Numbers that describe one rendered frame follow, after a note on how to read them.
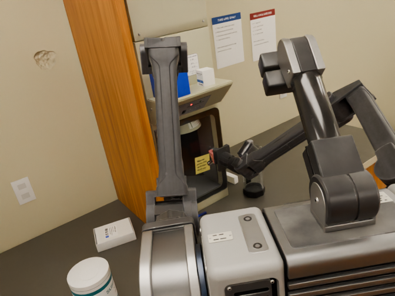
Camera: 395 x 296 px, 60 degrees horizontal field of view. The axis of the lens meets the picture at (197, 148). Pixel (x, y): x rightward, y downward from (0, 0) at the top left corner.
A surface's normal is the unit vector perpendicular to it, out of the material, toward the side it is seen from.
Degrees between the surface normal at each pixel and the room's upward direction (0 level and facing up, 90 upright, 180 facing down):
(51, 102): 90
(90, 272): 0
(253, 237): 0
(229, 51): 90
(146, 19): 90
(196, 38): 90
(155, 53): 61
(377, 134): 44
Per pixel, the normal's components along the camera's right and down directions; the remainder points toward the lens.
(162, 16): 0.59, 0.26
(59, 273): -0.14, -0.90
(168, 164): 0.06, -0.10
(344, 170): -0.04, -0.36
